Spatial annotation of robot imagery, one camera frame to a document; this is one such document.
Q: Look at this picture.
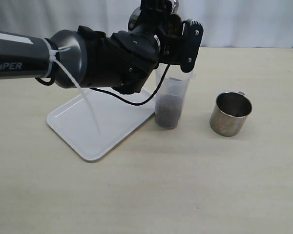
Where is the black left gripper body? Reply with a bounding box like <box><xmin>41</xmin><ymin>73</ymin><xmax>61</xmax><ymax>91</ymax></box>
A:
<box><xmin>131</xmin><ymin>0</ymin><xmax>205</xmax><ymax>73</ymax></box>

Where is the steel mug with pellets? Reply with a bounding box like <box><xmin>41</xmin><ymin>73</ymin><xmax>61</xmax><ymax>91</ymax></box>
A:
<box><xmin>128</xmin><ymin>0</ymin><xmax>182</xmax><ymax>35</ymax></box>

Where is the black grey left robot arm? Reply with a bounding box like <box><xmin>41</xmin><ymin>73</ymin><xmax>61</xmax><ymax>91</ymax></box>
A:
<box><xmin>0</xmin><ymin>0</ymin><xmax>204</xmax><ymax>95</ymax></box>

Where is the translucent plastic container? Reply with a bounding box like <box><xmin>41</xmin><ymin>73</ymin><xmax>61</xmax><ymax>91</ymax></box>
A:
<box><xmin>155</xmin><ymin>64</ymin><xmax>195</xmax><ymax>129</ymax></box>

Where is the white curtain backdrop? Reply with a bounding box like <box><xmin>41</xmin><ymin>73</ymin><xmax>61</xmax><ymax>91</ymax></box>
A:
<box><xmin>0</xmin><ymin>0</ymin><xmax>293</xmax><ymax>48</ymax></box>

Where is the white zip tie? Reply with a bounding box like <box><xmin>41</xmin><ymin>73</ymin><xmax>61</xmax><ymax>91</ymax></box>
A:
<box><xmin>43</xmin><ymin>39</ymin><xmax>102</xmax><ymax>136</ymax></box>

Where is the white plastic tray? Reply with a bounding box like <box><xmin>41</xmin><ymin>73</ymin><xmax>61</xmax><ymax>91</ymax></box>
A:
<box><xmin>46</xmin><ymin>89</ymin><xmax>155</xmax><ymax>162</ymax></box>

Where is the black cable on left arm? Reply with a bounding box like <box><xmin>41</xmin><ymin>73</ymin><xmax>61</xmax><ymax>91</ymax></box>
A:
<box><xmin>35</xmin><ymin>62</ymin><xmax>171</xmax><ymax>107</ymax></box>

